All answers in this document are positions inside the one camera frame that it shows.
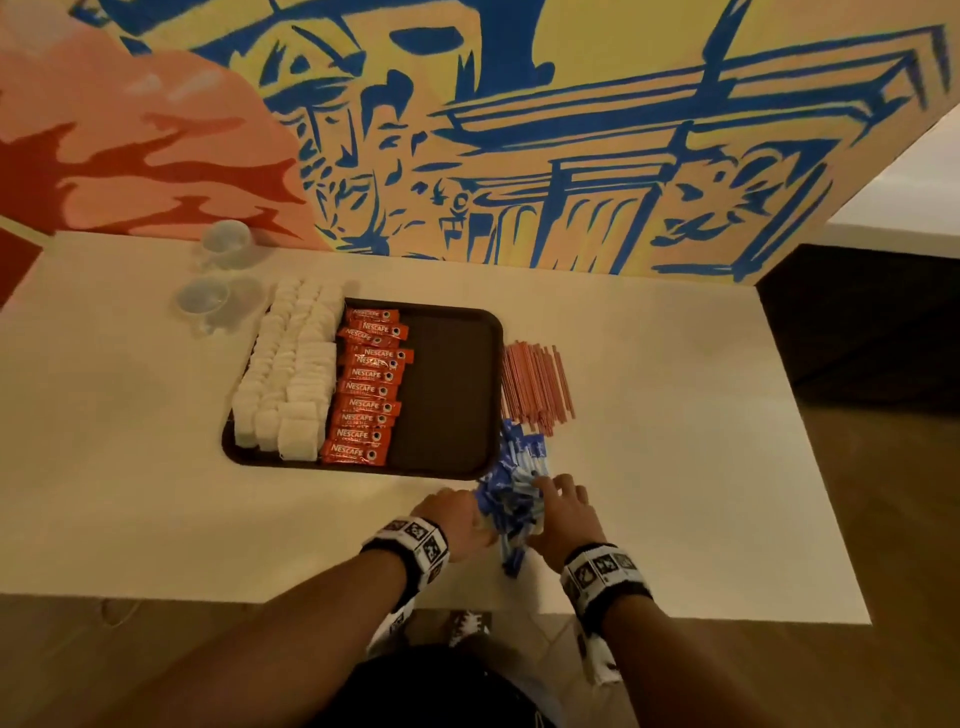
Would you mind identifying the person's black shirt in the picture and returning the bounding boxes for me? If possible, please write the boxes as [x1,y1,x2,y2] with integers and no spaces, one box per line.
[307,642,560,728]

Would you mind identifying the person's right hand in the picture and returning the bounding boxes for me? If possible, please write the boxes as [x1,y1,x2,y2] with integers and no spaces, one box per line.
[528,474,609,573]

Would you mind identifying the person's left hand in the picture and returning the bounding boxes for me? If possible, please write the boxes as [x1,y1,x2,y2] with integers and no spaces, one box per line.
[408,487,498,566]

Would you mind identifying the small white cup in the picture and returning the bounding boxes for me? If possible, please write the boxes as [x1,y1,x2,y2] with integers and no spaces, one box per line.
[174,271,236,335]
[198,219,257,269]

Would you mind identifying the black marker wristband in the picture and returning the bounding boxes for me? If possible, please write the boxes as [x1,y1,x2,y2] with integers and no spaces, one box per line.
[361,514,453,605]
[559,541,656,635]

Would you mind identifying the white counter ledge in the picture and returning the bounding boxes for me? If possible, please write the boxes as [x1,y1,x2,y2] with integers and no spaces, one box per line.
[807,105,960,261]

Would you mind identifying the person's right forearm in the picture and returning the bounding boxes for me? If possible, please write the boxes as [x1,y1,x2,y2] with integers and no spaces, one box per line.
[600,595,782,728]

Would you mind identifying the dark brown tray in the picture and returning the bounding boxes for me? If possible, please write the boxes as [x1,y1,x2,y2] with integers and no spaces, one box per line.
[222,297,507,482]

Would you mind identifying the white sneaker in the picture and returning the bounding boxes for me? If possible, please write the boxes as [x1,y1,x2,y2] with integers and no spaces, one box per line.
[447,606,497,650]

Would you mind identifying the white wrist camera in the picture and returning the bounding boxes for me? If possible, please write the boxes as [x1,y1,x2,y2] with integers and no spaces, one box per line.
[577,630,626,690]
[370,597,425,650]

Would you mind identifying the person's left forearm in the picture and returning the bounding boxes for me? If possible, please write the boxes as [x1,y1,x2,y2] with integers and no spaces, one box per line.
[90,552,410,728]

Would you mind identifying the row of red Nescafe sachets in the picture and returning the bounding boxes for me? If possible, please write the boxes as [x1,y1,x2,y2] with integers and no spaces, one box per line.
[322,307,419,468]

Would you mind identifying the row of tea bags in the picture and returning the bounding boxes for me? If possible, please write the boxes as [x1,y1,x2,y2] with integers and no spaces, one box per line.
[229,277,351,464]

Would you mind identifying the pile of blue sachets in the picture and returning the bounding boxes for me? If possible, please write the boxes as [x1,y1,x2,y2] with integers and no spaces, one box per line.
[475,418,551,579]

